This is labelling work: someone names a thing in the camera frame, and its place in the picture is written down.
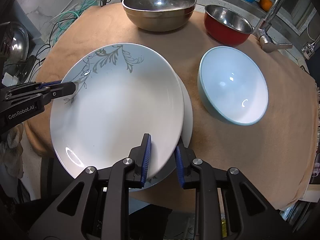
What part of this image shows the glass pot lid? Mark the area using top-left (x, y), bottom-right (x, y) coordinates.
top-left (4, 22), bottom-right (29, 64)

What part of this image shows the orange towel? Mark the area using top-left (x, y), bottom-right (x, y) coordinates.
top-left (24, 1), bottom-right (319, 210)

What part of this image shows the white plate pink flower print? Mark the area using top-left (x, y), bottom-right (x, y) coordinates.
top-left (145, 76), bottom-right (193, 188)

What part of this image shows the orange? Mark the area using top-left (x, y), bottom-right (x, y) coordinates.
top-left (259, 0), bottom-right (273, 12)

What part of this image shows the person's left forearm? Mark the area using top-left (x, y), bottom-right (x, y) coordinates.
top-left (0, 124), bottom-right (24, 180)

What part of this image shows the green hose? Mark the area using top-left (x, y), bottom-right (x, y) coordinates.
top-left (51, 0), bottom-right (97, 43)

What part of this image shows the white plate grey leaf print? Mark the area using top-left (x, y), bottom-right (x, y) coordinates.
top-left (49, 44), bottom-right (185, 180)

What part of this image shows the red steel bowl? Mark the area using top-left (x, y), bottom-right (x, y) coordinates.
top-left (204, 4), bottom-right (254, 46)

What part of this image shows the chrome faucet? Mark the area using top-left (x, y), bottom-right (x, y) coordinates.
top-left (252, 0), bottom-right (320, 59)

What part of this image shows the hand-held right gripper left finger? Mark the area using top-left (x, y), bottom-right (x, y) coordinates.
top-left (27, 133), bottom-right (152, 240)

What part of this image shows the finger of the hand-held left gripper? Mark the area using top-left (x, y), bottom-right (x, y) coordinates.
top-left (5, 81), bottom-right (76, 103)
top-left (5, 80), bottom-right (63, 93)

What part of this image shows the black cable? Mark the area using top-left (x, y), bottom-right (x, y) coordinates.
top-left (35, 22), bottom-right (58, 65)

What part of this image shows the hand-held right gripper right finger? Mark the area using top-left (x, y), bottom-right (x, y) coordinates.
top-left (174, 140), bottom-right (295, 240)

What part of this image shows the large steel bowl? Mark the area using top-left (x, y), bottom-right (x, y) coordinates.
top-left (122, 0), bottom-right (196, 32)

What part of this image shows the light blue ceramic bowl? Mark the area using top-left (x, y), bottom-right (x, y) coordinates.
top-left (197, 46), bottom-right (269, 126)

